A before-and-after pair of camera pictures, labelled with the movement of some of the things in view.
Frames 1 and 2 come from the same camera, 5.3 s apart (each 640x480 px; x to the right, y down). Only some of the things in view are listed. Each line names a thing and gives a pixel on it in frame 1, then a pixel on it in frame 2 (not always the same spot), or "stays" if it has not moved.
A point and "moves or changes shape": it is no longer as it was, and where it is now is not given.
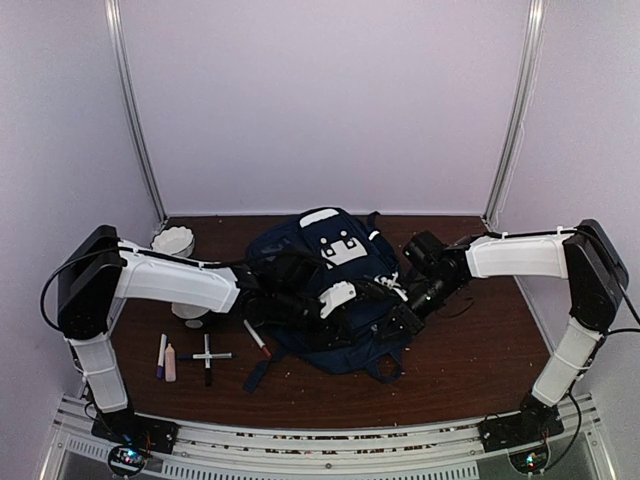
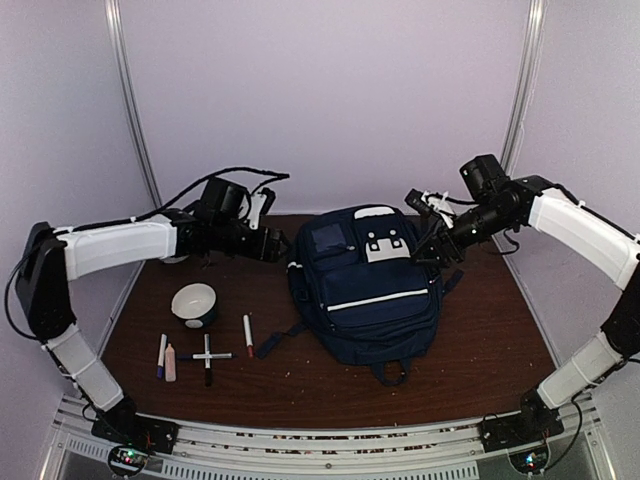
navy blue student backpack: x=331 y=277 moves or changes shape
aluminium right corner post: x=524 y=101 stays
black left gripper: x=333 y=328 → x=271 y=255
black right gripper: x=410 y=322 → x=441 y=240
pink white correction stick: x=170 y=364 stays
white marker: x=202 y=356 stays
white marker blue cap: x=161 y=357 stays
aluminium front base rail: x=445 y=451 stays
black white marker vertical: x=207 y=360 stays
